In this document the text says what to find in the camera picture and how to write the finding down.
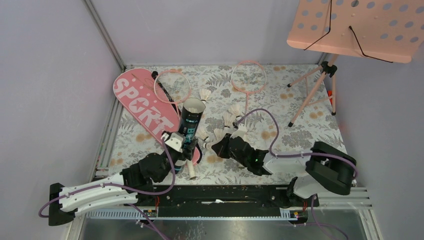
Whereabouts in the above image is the white shuttlecock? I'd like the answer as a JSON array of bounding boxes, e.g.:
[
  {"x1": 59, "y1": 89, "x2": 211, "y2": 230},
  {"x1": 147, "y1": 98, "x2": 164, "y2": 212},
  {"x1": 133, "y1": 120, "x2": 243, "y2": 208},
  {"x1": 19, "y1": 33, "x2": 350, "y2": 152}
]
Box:
[
  {"x1": 199, "y1": 88, "x2": 212, "y2": 102},
  {"x1": 213, "y1": 128, "x2": 226, "y2": 143},
  {"x1": 228, "y1": 103, "x2": 243, "y2": 121},
  {"x1": 223, "y1": 112, "x2": 236, "y2": 132},
  {"x1": 203, "y1": 142, "x2": 214, "y2": 150},
  {"x1": 196, "y1": 127, "x2": 210, "y2": 143}
]

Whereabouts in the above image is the black shuttlecock tube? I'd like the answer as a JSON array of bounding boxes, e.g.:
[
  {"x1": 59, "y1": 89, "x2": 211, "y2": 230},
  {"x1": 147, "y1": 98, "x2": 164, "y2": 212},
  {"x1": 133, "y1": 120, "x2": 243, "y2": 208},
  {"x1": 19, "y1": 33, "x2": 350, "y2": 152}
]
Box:
[{"x1": 175, "y1": 97, "x2": 206, "y2": 174}]

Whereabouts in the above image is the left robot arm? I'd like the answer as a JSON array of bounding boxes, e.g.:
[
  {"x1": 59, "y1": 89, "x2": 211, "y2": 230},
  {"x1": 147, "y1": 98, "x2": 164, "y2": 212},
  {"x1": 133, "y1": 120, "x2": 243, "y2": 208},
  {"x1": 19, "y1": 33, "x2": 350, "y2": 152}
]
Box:
[{"x1": 46, "y1": 139, "x2": 198, "y2": 226}]

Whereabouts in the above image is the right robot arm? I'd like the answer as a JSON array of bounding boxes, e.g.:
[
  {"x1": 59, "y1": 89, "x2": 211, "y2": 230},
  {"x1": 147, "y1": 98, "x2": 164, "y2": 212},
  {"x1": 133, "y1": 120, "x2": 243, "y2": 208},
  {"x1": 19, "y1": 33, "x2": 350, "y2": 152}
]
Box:
[{"x1": 205, "y1": 134, "x2": 358, "y2": 206}]

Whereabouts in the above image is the pink badminton racket left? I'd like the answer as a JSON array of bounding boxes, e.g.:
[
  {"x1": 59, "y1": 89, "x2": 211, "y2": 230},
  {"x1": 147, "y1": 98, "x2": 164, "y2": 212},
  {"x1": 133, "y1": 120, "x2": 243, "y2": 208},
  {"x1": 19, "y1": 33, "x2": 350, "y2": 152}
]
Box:
[{"x1": 153, "y1": 69, "x2": 198, "y2": 181}]

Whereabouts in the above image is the pink badminton racket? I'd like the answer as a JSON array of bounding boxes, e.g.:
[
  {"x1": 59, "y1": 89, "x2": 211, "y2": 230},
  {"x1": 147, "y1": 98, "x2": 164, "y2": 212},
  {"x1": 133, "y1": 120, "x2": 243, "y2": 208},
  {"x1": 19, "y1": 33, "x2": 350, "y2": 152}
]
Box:
[
  {"x1": 153, "y1": 69, "x2": 198, "y2": 181},
  {"x1": 230, "y1": 60, "x2": 267, "y2": 113}
]

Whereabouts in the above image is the pink badminton racket right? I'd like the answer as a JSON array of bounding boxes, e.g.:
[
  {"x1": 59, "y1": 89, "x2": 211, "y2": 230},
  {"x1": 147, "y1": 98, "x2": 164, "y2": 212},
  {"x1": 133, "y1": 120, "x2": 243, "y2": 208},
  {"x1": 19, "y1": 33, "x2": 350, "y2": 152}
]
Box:
[{"x1": 230, "y1": 60, "x2": 267, "y2": 113}]

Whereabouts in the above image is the pink sport racket bag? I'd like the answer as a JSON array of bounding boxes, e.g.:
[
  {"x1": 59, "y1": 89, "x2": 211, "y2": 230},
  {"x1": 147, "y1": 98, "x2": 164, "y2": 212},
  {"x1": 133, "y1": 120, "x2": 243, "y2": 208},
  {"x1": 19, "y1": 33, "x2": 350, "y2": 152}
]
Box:
[{"x1": 112, "y1": 67, "x2": 203, "y2": 168}]

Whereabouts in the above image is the pink perforated music stand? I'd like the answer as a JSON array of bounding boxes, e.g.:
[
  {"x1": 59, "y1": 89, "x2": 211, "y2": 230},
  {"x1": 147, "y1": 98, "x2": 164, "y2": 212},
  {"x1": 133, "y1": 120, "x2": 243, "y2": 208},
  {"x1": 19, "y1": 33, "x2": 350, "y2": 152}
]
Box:
[{"x1": 286, "y1": 0, "x2": 424, "y2": 127}]

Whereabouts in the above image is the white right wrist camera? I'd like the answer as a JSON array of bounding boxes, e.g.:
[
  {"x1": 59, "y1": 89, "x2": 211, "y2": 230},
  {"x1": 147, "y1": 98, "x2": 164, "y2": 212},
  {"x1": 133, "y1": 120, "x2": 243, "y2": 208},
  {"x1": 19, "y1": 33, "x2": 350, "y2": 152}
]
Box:
[{"x1": 223, "y1": 123, "x2": 247, "y2": 141}]

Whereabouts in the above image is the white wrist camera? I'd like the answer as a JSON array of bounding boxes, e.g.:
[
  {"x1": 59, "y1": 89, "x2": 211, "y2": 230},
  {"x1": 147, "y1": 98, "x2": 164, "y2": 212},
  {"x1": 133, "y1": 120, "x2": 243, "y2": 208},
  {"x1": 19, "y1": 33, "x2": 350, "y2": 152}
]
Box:
[
  {"x1": 161, "y1": 131, "x2": 185, "y2": 153},
  {"x1": 223, "y1": 123, "x2": 247, "y2": 141}
]

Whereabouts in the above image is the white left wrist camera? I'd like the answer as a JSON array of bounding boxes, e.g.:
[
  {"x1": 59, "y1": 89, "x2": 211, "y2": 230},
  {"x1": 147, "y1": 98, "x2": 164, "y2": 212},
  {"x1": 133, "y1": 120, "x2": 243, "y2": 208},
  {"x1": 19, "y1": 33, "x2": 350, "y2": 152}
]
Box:
[{"x1": 161, "y1": 131, "x2": 185, "y2": 153}]

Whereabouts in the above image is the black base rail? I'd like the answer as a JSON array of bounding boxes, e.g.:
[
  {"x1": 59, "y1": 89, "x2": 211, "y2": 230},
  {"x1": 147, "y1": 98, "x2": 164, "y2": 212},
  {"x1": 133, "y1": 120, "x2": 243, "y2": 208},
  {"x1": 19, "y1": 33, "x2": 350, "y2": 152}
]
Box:
[{"x1": 135, "y1": 184, "x2": 320, "y2": 219}]

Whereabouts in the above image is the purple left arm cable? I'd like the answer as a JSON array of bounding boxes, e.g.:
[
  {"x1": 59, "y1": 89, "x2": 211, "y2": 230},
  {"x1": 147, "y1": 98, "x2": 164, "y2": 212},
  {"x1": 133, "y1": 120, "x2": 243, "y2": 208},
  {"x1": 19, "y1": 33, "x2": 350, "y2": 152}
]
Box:
[{"x1": 38, "y1": 134, "x2": 177, "y2": 240}]

